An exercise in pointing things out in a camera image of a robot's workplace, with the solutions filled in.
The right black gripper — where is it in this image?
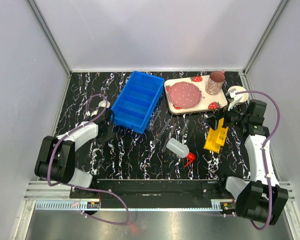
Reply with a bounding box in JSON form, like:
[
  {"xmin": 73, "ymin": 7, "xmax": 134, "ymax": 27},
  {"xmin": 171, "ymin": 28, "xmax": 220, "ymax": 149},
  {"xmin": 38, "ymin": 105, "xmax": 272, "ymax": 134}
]
[{"xmin": 203, "ymin": 99, "xmax": 249, "ymax": 131}]

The yellow test tube rack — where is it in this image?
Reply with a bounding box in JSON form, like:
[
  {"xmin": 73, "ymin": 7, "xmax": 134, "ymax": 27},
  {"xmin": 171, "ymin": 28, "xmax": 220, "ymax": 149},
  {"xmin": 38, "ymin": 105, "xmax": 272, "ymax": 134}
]
[{"xmin": 203, "ymin": 117, "xmax": 229, "ymax": 154}]

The glass test tube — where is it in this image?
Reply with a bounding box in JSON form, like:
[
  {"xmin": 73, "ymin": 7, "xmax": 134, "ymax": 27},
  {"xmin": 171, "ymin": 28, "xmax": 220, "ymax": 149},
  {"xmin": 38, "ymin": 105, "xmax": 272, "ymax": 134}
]
[
  {"xmin": 147, "ymin": 109, "xmax": 161, "ymax": 131},
  {"xmin": 162, "ymin": 123, "xmax": 177, "ymax": 152},
  {"xmin": 180, "ymin": 119, "xmax": 190, "ymax": 136},
  {"xmin": 152, "ymin": 119, "xmax": 171, "ymax": 146}
]

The white wash bottle red cap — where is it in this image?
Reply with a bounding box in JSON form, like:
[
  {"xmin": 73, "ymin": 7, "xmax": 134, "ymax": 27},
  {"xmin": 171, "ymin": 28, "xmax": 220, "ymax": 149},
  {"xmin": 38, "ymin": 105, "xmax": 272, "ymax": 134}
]
[{"xmin": 166, "ymin": 138, "xmax": 196, "ymax": 168}]

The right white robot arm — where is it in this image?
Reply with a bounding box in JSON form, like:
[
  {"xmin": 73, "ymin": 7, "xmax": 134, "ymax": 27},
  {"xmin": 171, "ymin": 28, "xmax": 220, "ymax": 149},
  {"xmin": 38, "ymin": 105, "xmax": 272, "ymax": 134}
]
[{"xmin": 203, "ymin": 99, "xmax": 289, "ymax": 226}]

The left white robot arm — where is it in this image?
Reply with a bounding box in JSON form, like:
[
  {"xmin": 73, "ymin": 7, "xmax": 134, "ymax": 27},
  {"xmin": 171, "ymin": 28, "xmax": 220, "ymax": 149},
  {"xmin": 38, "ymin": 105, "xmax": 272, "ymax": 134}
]
[{"xmin": 34, "ymin": 107, "xmax": 115, "ymax": 198}]

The small white dish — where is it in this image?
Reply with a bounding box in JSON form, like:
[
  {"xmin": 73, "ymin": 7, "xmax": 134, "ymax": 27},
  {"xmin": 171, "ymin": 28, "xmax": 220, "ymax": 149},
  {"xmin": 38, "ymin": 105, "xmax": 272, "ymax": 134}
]
[{"xmin": 98, "ymin": 100, "xmax": 109, "ymax": 108}]

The strawberry print tray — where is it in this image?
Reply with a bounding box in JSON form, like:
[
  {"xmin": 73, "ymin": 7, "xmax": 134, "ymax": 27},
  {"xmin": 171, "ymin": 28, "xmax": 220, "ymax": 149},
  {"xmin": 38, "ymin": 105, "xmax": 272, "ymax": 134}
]
[{"xmin": 164, "ymin": 75, "xmax": 227, "ymax": 115}]

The pink ghost print mug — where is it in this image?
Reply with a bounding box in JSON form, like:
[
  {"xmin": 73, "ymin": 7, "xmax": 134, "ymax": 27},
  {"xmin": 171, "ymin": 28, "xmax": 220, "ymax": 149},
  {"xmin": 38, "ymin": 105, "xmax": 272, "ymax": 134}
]
[{"xmin": 205, "ymin": 70, "xmax": 226, "ymax": 96}]

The white ceramic bowl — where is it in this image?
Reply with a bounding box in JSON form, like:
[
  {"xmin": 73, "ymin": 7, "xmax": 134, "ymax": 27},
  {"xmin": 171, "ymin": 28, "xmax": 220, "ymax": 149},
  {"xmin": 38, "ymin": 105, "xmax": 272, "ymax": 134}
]
[{"xmin": 226, "ymin": 85, "xmax": 249, "ymax": 103}]

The blue compartment bin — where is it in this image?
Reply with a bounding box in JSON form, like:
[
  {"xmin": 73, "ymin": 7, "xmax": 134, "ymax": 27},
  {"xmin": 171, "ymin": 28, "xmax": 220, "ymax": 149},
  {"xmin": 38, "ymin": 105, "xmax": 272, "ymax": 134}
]
[{"xmin": 111, "ymin": 71, "xmax": 165, "ymax": 134}]

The pink polka dot plate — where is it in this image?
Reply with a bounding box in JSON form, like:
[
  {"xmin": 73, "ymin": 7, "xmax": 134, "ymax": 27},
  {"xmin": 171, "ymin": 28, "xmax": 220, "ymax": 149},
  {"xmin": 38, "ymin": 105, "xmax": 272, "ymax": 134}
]
[{"xmin": 167, "ymin": 81, "xmax": 202, "ymax": 109}]

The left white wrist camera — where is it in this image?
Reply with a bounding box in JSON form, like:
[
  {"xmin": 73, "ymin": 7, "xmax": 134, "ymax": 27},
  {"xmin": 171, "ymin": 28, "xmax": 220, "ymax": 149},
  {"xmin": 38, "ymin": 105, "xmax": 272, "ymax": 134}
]
[{"xmin": 84, "ymin": 110, "xmax": 95, "ymax": 121}]

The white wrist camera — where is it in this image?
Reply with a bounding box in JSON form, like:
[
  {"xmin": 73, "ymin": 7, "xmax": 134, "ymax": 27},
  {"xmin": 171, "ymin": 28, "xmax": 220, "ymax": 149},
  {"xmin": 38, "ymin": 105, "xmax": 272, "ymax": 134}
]
[
  {"xmin": 84, "ymin": 110, "xmax": 95, "ymax": 121},
  {"xmin": 227, "ymin": 89, "xmax": 242, "ymax": 111}
]

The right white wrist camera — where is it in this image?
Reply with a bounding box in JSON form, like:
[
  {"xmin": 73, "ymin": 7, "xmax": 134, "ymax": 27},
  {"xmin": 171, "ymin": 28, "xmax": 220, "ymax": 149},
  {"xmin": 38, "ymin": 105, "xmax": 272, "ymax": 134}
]
[{"xmin": 227, "ymin": 89, "xmax": 242, "ymax": 111}]

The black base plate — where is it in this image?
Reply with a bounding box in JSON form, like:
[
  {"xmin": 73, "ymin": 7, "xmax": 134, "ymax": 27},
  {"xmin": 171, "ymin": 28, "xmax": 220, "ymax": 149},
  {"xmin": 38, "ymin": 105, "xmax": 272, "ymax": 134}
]
[{"xmin": 69, "ymin": 178, "xmax": 248, "ymax": 210}]

